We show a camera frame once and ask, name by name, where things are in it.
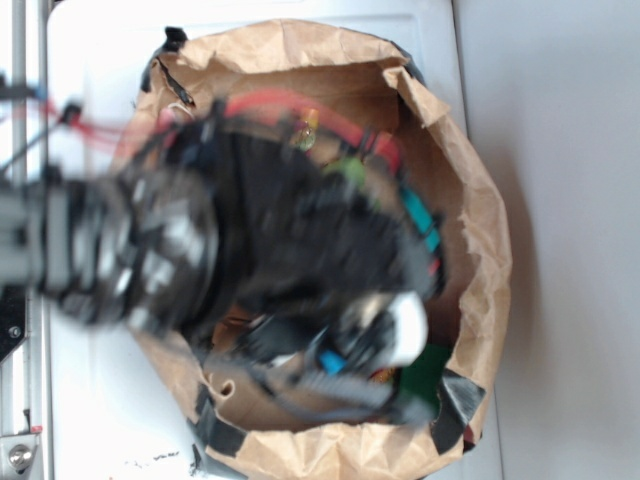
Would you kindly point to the green fuzzy plush toy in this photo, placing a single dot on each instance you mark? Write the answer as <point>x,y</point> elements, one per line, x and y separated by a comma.
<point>350,167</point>

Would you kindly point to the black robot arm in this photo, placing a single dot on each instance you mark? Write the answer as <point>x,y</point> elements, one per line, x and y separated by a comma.
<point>127,247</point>

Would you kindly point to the black mounting bracket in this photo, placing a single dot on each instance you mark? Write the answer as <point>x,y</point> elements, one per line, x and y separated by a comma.
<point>13,320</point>

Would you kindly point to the multicolour twisted rope toy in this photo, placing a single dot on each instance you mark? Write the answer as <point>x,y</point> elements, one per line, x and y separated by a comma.
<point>304,138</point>

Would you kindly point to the aluminium frame rail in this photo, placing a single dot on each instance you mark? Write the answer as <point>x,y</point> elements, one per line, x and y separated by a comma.
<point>26,374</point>

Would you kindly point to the brown paper bag bin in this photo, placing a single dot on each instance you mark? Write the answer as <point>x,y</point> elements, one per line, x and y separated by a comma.
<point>371,81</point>

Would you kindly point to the dark green block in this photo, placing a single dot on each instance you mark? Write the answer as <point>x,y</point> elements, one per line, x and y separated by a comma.
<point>420,380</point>

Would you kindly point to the white padded gripper finger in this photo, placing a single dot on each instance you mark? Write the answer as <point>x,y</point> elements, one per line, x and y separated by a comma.
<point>405,336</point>

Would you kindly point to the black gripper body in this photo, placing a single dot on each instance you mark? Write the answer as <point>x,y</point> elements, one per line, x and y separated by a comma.
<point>288,238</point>

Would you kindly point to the silver corner bracket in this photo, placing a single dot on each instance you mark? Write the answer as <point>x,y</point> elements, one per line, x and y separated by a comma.
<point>20,457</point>

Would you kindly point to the blue wooden block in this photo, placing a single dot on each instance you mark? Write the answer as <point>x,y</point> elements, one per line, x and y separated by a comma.
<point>331,362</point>

